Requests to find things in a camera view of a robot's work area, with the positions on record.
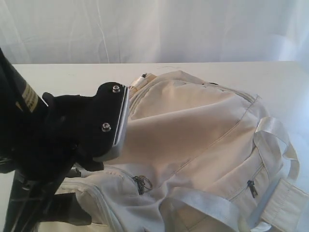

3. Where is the beige fabric duffel bag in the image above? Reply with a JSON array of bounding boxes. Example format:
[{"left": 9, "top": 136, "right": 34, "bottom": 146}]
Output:
[{"left": 56, "top": 71, "right": 309, "bottom": 232}]

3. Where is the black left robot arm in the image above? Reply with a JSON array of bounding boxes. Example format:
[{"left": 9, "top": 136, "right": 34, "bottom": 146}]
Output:
[{"left": 0, "top": 55, "right": 103, "bottom": 232}]

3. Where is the white backdrop curtain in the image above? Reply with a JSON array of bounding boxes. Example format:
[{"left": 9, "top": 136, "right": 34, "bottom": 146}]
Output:
[{"left": 0, "top": 0, "right": 309, "bottom": 64}]

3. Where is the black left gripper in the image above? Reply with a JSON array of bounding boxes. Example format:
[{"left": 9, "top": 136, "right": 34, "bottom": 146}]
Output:
[{"left": 14, "top": 92, "right": 104, "bottom": 226}]

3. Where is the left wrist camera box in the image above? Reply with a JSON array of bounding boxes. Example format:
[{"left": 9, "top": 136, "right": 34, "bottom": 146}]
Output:
[{"left": 92, "top": 82, "right": 129, "bottom": 162}]

